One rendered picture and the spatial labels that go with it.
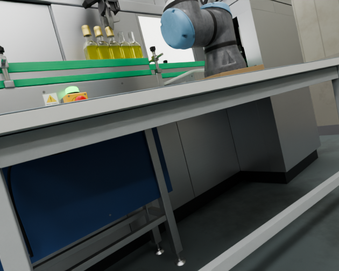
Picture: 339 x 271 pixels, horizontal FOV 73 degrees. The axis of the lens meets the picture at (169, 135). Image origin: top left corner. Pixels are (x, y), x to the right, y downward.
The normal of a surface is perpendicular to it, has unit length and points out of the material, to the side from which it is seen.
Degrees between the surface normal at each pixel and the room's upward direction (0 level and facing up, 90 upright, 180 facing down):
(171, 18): 100
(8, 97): 90
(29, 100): 90
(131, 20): 90
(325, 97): 90
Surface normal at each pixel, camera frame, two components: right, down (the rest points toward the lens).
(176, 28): -0.75, 0.40
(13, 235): 0.51, -0.06
